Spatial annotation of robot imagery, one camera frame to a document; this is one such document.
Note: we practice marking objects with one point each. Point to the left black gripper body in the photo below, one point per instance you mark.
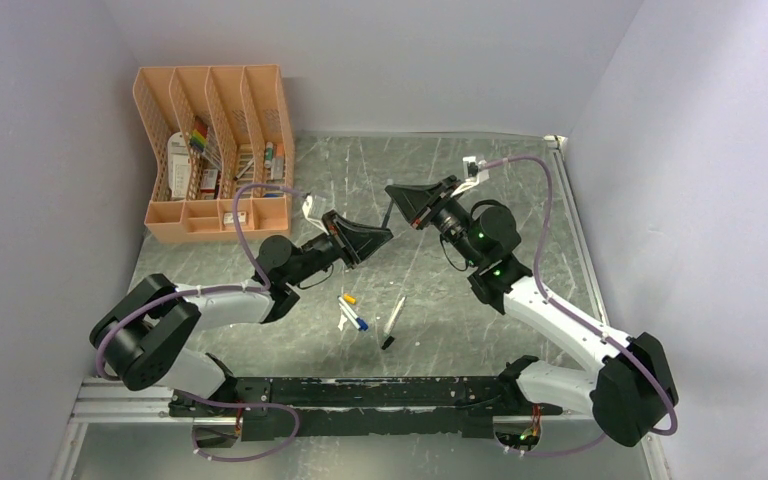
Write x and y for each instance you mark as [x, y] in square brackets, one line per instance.
[334, 223]

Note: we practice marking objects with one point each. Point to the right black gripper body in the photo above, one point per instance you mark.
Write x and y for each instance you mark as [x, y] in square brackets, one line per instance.
[444, 189]

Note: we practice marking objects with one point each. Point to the thin black pen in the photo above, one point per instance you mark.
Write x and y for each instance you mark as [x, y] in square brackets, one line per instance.
[387, 215]

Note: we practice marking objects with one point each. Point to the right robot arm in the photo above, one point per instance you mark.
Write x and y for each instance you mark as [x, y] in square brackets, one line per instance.
[623, 382]

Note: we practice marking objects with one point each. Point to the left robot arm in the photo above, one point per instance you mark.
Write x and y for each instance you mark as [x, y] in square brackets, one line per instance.
[142, 340]

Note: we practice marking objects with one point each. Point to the white pen blue cap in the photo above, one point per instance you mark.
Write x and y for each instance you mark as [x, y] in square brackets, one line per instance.
[352, 313]

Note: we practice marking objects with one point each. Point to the silver marker pen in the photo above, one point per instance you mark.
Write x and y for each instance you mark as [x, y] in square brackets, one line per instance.
[395, 314]

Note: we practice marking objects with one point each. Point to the black marker cap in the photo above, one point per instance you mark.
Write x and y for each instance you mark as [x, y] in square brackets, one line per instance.
[387, 343]

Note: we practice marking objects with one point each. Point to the orange glue stick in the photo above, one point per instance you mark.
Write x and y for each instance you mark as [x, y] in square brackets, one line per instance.
[278, 166]

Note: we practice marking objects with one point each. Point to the green glue stick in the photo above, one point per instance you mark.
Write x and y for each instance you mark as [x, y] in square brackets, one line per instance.
[268, 158]

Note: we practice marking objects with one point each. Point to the small white box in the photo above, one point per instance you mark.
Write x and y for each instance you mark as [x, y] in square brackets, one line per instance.
[229, 218]

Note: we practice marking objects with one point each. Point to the small red box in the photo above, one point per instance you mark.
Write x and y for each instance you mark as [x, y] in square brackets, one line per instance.
[209, 184]

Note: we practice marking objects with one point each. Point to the orange plastic file organizer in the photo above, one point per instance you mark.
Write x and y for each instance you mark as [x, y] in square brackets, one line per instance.
[244, 107]

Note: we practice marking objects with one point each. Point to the coloured marker set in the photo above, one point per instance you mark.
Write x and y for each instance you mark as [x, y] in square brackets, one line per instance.
[199, 136]

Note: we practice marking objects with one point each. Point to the white paper box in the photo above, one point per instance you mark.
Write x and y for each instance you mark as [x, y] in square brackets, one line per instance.
[178, 166]

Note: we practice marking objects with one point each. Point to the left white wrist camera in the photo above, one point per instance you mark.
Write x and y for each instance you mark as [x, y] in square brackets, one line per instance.
[314, 207]

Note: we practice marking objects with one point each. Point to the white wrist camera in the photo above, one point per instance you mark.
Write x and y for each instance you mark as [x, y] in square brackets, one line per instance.
[475, 171]
[314, 207]

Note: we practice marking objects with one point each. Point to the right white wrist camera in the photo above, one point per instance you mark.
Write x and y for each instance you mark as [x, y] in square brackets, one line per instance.
[475, 171]

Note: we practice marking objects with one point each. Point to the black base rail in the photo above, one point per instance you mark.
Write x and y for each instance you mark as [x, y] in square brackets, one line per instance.
[320, 425]

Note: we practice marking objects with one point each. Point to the aluminium frame rail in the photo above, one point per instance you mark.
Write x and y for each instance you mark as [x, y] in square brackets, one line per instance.
[119, 397]

